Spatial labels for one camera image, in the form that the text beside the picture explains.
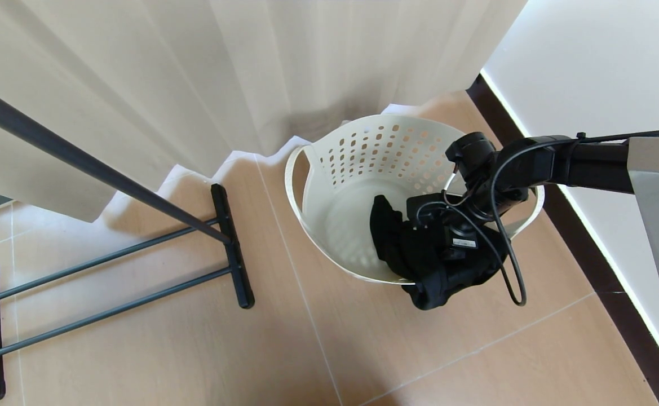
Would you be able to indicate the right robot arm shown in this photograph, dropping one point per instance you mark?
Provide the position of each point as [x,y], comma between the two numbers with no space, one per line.
[588,163]

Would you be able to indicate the black garment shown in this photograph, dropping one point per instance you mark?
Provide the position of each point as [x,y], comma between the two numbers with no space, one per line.
[397,242]

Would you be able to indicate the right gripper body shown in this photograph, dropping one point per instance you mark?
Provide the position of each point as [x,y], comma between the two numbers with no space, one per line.
[464,251]

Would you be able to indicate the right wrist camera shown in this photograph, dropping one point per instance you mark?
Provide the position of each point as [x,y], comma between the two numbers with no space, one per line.
[428,206]

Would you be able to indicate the black clothes rack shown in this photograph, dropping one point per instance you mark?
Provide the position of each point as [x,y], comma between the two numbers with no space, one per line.
[81,158]

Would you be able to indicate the white laundry basket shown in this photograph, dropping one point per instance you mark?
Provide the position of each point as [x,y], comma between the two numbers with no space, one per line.
[363,146]

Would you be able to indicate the beige curtain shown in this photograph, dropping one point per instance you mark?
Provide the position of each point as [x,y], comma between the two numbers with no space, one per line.
[137,67]

